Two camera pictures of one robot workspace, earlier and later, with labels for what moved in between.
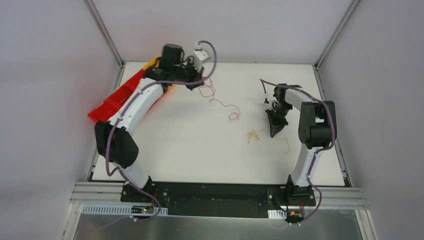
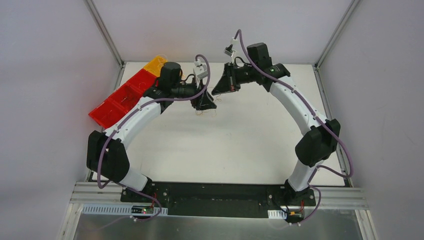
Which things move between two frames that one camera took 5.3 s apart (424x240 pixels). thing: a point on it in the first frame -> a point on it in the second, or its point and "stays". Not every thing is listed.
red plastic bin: (103, 111) stays
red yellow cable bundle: (254, 133) -> (213, 112)
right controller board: (294, 215) stays
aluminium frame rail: (326, 198) stays
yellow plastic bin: (155, 61) stays
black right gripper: (276, 117) -> (228, 78)
